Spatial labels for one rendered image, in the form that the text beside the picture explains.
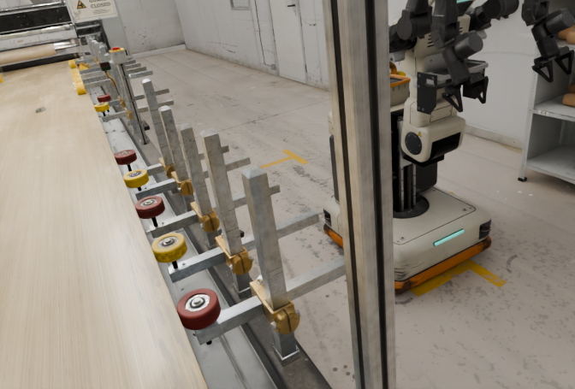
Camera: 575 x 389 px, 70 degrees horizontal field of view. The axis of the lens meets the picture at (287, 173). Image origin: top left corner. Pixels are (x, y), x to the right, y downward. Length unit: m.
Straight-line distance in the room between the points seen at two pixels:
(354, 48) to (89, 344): 0.71
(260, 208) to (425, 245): 1.37
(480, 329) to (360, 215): 1.67
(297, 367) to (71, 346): 0.44
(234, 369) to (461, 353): 1.09
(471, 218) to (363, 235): 1.81
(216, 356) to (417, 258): 1.14
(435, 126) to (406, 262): 0.62
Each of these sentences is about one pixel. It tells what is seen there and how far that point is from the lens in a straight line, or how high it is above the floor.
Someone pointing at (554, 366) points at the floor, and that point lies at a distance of 1.99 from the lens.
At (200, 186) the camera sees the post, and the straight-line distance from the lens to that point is 1.23.
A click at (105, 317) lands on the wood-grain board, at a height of 0.90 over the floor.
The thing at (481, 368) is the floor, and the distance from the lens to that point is 1.90.
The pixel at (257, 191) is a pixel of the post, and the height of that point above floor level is 1.12.
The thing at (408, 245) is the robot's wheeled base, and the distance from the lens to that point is 1.98.
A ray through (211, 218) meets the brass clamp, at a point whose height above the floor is 0.83.
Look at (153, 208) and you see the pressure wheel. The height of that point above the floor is 0.90.
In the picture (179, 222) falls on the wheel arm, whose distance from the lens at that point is 1.31.
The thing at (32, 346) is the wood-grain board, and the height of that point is 0.90.
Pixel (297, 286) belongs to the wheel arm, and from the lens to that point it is 0.92.
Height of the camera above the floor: 1.45
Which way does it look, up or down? 26 degrees down
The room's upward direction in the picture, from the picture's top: 8 degrees counter-clockwise
